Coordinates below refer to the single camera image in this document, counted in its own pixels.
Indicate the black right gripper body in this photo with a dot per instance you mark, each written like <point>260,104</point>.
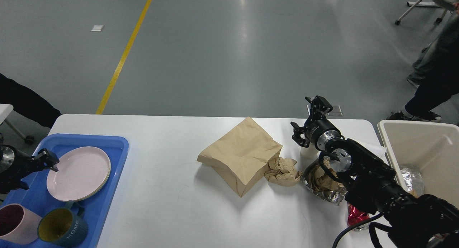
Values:
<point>320,132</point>

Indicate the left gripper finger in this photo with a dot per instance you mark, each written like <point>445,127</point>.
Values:
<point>15,185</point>
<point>45,159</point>

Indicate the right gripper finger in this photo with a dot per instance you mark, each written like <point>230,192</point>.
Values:
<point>297,135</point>
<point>318,109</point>

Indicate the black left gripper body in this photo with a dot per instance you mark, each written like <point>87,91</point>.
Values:
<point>14,166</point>

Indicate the pink plate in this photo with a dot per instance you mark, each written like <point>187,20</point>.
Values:
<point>82,172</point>

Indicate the grey-blue mug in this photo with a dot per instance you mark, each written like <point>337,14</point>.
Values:
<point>64,226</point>

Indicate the brown paper bag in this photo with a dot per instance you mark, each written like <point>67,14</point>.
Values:
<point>241,156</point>

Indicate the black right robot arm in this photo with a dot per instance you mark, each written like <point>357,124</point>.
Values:
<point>410,222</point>

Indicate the floor outlet plate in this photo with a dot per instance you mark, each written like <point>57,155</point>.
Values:
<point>336,111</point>

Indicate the blue plastic tray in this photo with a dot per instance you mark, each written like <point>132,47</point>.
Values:
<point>38,200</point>

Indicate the pink cup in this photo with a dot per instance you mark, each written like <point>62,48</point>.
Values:
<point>18,224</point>

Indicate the crumpled brown paper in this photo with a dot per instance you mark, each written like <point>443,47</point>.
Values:
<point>282,171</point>

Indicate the crumpled foil with paper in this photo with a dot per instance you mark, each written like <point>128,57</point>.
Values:
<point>316,180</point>

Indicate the dark seated person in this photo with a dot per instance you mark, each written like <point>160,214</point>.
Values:
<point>27,103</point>

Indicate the red foil wrapper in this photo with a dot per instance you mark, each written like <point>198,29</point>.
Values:
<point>356,216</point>

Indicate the foil scrap in bin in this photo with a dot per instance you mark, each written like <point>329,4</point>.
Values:
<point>412,178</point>

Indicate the beige waste bin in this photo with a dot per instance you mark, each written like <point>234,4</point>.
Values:
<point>433,148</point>

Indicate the person in black clothes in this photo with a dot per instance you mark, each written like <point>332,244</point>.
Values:
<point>438,87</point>

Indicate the person in blue jeans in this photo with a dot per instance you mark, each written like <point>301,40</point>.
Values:
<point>438,49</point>

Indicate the white rolling stand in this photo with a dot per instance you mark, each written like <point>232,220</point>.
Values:
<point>419,8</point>

